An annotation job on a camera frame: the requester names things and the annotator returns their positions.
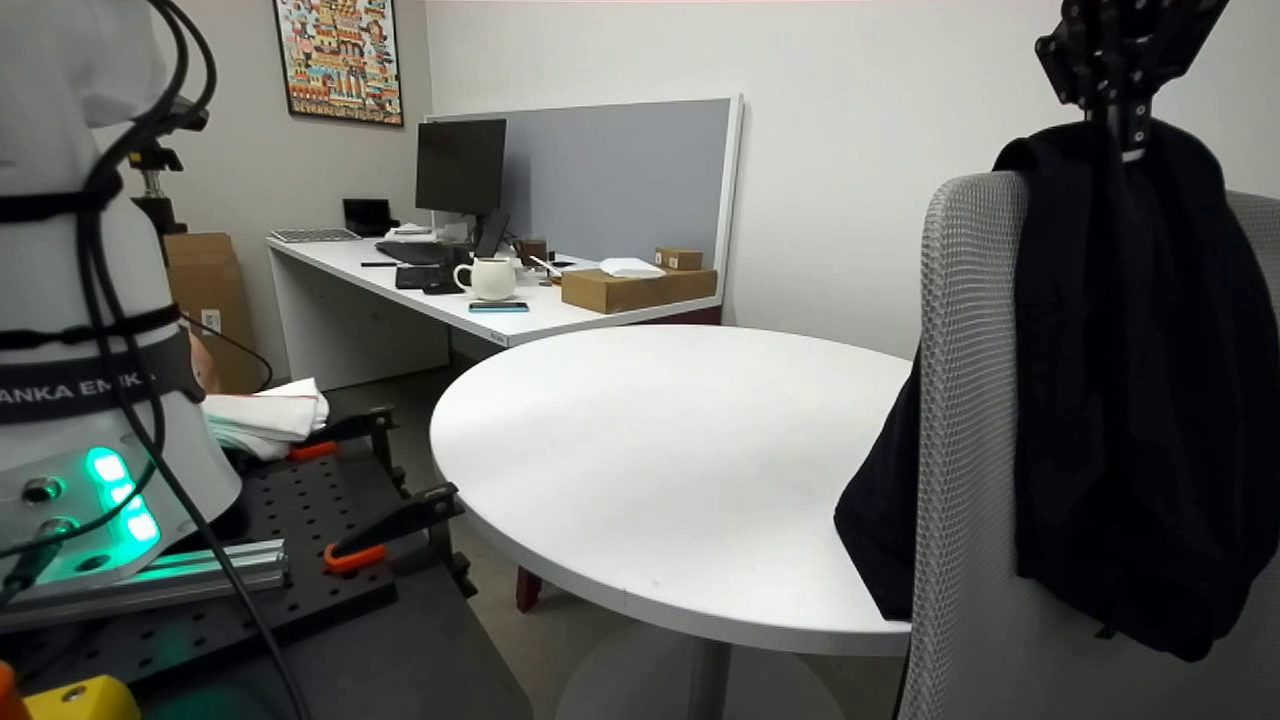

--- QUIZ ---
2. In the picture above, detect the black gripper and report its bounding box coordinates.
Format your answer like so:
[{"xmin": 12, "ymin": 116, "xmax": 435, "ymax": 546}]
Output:
[{"xmin": 1032, "ymin": 0, "xmax": 1231, "ymax": 169}]

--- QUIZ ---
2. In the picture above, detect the black t-shirt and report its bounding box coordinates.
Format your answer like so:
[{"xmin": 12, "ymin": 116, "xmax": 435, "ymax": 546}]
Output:
[{"xmin": 831, "ymin": 116, "xmax": 1280, "ymax": 669}]

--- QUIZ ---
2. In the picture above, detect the grey mesh office chair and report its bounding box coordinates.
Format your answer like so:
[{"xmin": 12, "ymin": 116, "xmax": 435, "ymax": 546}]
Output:
[{"xmin": 893, "ymin": 169, "xmax": 1280, "ymax": 720}]

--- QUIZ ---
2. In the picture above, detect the grey desk partition panel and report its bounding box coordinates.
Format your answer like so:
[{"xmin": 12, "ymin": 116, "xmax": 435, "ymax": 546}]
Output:
[{"xmin": 428, "ymin": 92, "xmax": 746, "ymax": 328}]

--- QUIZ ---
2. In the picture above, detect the white paper item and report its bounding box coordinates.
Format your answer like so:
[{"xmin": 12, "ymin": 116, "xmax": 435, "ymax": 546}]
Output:
[{"xmin": 597, "ymin": 253, "xmax": 668, "ymax": 285}]

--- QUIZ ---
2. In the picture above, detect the flat cardboard box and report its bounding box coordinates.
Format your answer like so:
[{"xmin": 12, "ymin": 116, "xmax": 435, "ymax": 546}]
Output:
[{"xmin": 555, "ymin": 266, "xmax": 725, "ymax": 322}]

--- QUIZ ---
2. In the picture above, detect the black computer monitor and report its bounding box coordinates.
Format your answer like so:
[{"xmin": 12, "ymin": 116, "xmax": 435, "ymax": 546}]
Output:
[{"xmin": 412, "ymin": 116, "xmax": 512, "ymax": 258}]

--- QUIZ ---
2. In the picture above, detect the black desk object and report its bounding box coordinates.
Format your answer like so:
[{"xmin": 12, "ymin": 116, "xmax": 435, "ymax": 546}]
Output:
[{"xmin": 393, "ymin": 262, "xmax": 461, "ymax": 295}]

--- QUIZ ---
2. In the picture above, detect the black keyboard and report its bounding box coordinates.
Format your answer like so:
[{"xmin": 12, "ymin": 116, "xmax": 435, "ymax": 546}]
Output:
[{"xmin": 371, "ymin": 232, "xmax": 473, "ymax": 268}]

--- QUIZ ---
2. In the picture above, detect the reddish brown furniture foot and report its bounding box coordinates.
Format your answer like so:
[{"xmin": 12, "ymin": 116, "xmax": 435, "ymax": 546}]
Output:
[{"xmin": 512, "ymin": 565, "xmax": 553, "ymax": 618}]

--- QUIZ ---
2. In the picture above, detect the small black desk device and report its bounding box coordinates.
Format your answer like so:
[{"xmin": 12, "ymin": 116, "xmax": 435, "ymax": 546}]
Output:
[{"xmin": 341, "ymin": 195, "xmax": 405, "ymax": 240}]

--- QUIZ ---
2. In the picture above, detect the white office desk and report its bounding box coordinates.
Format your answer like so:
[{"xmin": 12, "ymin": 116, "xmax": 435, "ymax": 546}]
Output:
[{"xmin": 265, "ymin": 228, "xmax": 729, "ymax": 402}]

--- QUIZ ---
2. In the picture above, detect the orange black bar clamp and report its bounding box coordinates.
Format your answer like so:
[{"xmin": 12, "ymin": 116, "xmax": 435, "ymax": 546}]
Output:
[
  {"xmin": 319, "ymin": 483, "xmax": 465, "ymax": 581},
  {"xmin": 283, "ymin": 404, "xmax": 401, "ymax": 472}
]

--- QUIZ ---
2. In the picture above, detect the white crumpled cloth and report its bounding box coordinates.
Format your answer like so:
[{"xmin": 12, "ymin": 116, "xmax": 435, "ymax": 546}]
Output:
[{"xmin": 195, "ymin": 372, "xmax": 337, "ymax": 466}]

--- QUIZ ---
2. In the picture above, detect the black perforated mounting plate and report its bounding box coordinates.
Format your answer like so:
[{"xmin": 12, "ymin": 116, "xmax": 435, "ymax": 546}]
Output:
[{"xmin": 0, "ymin": 446, "xmax": 473, "ymax": 696}]

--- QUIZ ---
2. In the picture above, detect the tall brown cardboard box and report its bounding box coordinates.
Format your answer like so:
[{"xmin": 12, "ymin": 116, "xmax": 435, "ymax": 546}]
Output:
[{"xmin": 166, "ymin": 228, "xmax": 272, "ymax": 402}]

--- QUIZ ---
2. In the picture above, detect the yellow plastic object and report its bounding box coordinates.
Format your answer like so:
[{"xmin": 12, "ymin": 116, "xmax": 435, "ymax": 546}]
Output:
[{"xmin": 20, "ymin": 674, "xmax": 146, "ymax": 720}]

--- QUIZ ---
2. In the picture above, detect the orange plastic object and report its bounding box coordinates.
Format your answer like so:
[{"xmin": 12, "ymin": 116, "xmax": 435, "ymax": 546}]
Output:
[{"xmin": 0, "ymin": 655, "xmax": 32, "ymax": 720}]

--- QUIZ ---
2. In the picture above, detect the colourful framed wall poster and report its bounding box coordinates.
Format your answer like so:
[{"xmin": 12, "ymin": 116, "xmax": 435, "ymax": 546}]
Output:
[{"xmin": 267, "ymin": 0, "xmax": 408, "ymax": 134}]

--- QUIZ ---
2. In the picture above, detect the black camera tripod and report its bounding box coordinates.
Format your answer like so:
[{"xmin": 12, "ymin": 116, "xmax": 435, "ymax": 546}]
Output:
[{"xmin": 122, "ymin": 97, "xmax": 212, "ymax": 240}]

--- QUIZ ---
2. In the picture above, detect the aluminium rail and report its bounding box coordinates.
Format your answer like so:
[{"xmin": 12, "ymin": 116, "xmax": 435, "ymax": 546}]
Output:
[{"xmin": 0, "ymin": 535, "xmax": 294, "ymax": 631}]

